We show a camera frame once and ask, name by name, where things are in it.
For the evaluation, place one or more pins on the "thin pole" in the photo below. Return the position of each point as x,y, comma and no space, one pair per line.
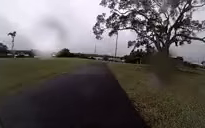
116,43

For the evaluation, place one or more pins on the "dark bush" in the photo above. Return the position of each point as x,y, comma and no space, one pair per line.
135,57
64,52

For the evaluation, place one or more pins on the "dark asphalt path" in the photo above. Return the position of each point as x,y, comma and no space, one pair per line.
73,100

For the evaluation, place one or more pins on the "large spreading tree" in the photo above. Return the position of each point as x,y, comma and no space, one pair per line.
163,26

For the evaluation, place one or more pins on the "grass verge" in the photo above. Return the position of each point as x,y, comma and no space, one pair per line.
176,100

